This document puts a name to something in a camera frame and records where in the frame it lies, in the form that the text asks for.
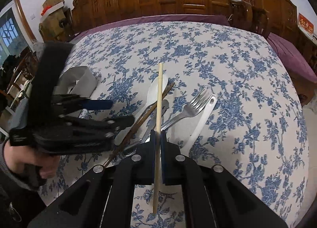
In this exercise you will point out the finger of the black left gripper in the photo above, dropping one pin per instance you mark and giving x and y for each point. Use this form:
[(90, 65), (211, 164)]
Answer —
[(96, 104), (114, 124)]

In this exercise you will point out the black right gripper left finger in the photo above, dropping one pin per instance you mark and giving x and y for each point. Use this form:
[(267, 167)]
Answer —
[(135, 170)]

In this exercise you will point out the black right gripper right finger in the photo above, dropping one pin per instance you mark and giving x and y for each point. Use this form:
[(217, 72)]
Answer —
[(178, 169)]

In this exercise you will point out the dark brown chopstick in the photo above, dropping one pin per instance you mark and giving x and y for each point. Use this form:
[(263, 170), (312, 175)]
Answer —
[(130, 134)]

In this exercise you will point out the white ceramic spoon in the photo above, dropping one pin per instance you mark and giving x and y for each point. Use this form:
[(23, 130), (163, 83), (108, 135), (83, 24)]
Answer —
[(152, 96)]

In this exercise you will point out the light wooden chopstick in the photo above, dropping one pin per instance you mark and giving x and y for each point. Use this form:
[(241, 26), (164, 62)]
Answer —
[(157, 140)]

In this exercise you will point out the steel fork with slim handle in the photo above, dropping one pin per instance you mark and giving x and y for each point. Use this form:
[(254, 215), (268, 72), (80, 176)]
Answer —
[(191, 109)]

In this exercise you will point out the person's left hand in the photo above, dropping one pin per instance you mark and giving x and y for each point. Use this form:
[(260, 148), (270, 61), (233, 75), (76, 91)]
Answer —
[(16, 157)]

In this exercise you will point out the grey metal utensil tray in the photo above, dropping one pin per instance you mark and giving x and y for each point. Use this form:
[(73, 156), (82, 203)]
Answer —
[(73, 91)]

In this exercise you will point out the blue floral tablecloth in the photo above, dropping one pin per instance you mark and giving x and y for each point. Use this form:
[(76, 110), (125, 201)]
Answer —
[(257, 130)]

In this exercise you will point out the stacked cardboard boxes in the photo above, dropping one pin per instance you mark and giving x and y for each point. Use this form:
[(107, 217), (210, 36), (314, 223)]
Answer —
[(55, 23)]

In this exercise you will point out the purple sofa cushion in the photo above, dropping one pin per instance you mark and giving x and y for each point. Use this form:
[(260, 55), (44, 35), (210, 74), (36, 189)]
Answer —
[(213, 19)]

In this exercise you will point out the purple seat cushion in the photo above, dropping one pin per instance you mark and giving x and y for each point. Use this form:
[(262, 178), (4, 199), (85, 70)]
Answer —
[(291, 58)]

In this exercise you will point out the carved wooden armchair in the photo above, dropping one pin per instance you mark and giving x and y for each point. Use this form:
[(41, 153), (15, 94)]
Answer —
[(283, 17)]

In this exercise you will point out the red sign plaque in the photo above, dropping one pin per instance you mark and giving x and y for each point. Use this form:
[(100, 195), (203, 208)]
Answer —
[(305, 24)]

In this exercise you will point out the window with frame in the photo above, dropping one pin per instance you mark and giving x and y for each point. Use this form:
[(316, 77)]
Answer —
[(16, 34)]

